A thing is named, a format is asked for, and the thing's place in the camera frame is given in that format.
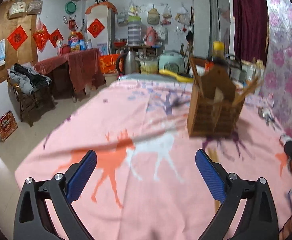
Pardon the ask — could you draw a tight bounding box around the metal spoon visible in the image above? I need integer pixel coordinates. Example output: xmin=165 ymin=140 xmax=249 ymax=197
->
xmin=257 ymin=107 xmax=282 ymax=131

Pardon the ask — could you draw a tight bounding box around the wooden slatted utensil holder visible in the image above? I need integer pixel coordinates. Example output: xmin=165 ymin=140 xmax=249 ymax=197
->
xmin=186 ymin=66 xmax=243 ymax=137

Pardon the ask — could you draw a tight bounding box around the chopstick in holder right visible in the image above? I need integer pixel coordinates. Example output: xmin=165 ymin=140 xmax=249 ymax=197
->
xmin=232 ymin=76 xmax=262 ymax=106

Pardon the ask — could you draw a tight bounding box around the chopstick in holder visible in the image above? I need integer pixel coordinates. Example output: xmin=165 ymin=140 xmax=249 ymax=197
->
xmin=232 ymin=76 xmax=262 ymax=106
xmin=190 ymin=56 xmax=204 ymax=97

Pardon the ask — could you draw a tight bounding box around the red gift box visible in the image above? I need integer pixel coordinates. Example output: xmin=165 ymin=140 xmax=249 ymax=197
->
xmin=0 ymin=111 xmax=18 ymax=142

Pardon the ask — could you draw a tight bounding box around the wooden chair with clothes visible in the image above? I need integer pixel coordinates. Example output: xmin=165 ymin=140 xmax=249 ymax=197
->
xmin=8 ymin=63 xmax=55 ymax=127

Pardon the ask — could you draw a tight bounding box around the red covered side table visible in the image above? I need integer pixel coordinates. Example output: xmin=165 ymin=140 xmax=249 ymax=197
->
xmin=34 ymin=48 xmax=105 ymax=102

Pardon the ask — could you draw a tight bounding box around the dark soy sauce bottle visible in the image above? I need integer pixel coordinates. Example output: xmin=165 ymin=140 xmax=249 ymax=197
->
xmin=211 ymin=41 xmax=229 ymax=73

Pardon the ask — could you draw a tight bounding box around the chopstick in holder left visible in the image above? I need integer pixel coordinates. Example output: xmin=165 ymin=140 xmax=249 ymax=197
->
xmin=190 ymin=56 xmax=204 ymax=97

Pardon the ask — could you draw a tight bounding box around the white rice cooker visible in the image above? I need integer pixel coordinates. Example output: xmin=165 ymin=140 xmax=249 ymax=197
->
xmin=158 ymin=51 xmax=185 ymax=74

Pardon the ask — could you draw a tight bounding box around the stainless electric kettle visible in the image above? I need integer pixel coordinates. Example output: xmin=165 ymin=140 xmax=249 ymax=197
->
xmin=116 ymin=50 xmax=139 ymax=75

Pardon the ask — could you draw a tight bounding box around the dark red curtain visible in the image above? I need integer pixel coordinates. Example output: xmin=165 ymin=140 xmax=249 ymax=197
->
xmin=233 ymin=0 xmax=269 ymax=63

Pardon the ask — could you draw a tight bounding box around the cooking oil bottle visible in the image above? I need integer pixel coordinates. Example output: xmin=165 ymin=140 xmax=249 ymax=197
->
xmin=68 ymin=31 xmax=80 ymax=52

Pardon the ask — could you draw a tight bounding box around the pink thermos jug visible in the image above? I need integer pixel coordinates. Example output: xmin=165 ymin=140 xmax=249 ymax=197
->
xmin=145 ymin=26 xmax=158 ymax=47

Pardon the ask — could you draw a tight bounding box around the white refrigerator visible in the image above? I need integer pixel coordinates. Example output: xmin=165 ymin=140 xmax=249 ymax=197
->
xmin=85 ymin=2 xmax=117 ymax=55

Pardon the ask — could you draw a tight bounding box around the brown wooden board door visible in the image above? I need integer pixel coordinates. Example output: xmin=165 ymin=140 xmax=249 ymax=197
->
xmin=0 ymin=0 xmax=38 ymax=84

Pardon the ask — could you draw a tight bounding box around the stacked grey steamer container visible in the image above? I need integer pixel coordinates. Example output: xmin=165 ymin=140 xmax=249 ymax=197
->
xmin=128 ymin=16 xmax=142 ymax=46

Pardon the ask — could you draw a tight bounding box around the yellow ladle handle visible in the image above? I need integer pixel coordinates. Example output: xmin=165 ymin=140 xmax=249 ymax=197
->
xmin=159 ymin=69 xmax=193 ymax=83

